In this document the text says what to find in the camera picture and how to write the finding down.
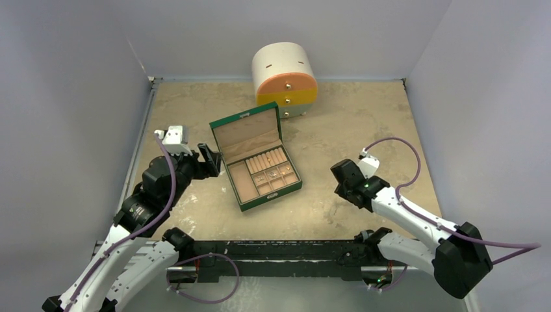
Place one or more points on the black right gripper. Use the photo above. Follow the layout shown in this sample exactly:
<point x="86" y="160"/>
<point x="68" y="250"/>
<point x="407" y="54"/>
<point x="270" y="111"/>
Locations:
<point x="344" y="177"/>

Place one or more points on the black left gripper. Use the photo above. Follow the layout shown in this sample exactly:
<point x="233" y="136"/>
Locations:
<point x="208" y="168"/>

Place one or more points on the green jewelry box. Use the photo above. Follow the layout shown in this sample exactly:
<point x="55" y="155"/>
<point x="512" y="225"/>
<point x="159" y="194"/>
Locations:
<point x="247" y="133"/>

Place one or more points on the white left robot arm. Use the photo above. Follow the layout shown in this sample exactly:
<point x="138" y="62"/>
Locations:
<point x="125" y="264"/>

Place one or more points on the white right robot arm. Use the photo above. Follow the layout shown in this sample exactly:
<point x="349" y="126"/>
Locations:
<point x="443" y="249"/>

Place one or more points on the round pastel drawer cabinet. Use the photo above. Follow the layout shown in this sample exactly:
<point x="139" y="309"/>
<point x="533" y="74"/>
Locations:
<point x="282" y="74"/>

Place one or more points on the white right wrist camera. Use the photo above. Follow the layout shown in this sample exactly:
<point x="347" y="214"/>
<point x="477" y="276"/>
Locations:
<point x="368" y="164"/>

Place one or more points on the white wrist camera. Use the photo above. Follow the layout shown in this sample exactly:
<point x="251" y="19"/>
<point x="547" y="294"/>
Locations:
<point x="368" y="164"/>
<point x="175" y="139"/>

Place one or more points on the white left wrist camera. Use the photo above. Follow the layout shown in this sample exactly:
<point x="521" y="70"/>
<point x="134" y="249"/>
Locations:
<point x="175" y="139"/>

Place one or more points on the aluminium frame rail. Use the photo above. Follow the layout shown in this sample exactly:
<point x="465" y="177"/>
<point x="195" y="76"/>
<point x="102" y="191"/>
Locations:
<point x="129" y="178"/>

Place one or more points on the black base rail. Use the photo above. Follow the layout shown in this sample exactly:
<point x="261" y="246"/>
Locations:
<point x="357" y="259"/>

